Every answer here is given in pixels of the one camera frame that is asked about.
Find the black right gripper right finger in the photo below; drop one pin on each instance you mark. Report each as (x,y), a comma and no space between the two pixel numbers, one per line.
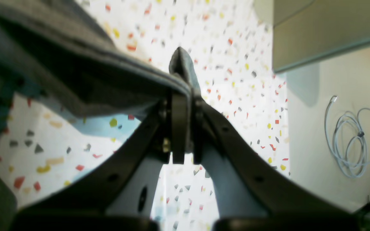
(250,194)

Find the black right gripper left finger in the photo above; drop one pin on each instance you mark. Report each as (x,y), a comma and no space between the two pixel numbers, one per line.
(116,196)

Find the grey t-shirt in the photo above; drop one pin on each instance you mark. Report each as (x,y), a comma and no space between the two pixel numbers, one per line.
(56,45)

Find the terrazzo pattern tablecloth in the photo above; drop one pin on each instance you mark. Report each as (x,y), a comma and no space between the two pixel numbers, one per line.
(46,148)

